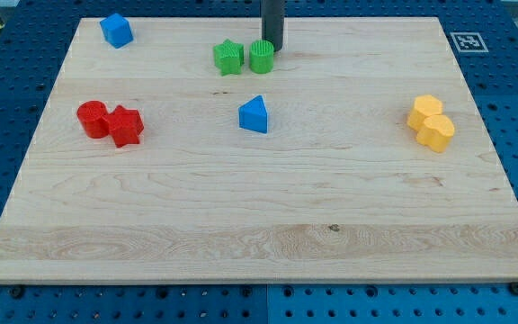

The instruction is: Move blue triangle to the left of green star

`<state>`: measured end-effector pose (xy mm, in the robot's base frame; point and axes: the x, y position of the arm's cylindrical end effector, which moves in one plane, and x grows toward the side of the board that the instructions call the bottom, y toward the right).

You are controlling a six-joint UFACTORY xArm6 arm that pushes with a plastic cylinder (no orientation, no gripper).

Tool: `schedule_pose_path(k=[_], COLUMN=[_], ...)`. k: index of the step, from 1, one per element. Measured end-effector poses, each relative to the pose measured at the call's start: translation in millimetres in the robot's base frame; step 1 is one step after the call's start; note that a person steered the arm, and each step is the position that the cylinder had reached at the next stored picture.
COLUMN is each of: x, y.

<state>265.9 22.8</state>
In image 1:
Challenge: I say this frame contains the blue triangle block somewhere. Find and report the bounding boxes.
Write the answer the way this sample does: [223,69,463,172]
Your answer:
[238,95,269,133]

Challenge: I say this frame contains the green star block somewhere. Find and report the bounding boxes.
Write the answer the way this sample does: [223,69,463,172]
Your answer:
[213,39,244,76]

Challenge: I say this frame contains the red star block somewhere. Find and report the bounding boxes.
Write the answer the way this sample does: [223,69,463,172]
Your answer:
[103,105,144,148]

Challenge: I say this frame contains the wooden board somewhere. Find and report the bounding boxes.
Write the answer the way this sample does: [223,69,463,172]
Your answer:
[0,17,518,285]

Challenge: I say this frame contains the green cylinder block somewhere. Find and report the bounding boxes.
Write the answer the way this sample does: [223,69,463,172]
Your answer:
[249,40,274,74]

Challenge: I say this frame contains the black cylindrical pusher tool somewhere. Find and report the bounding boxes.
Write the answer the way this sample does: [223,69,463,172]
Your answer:
[260,0,285,52]

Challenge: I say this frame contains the red cylinder block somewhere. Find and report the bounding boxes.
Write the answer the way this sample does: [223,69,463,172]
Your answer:
[76,100,109,139]

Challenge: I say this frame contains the yellow hexagon block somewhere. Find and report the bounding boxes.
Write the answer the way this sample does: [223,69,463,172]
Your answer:
[406,94,443,131]

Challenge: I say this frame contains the yellow heart block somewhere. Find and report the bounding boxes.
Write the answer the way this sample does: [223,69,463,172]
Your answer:
[415,114,455,153]

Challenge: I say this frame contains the blue cube block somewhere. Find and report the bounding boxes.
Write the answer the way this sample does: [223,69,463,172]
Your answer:
[100,13,134,49]

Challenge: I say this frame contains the white fiducial marker tag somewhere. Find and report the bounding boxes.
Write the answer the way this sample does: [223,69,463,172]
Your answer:
[451,31,488,53]

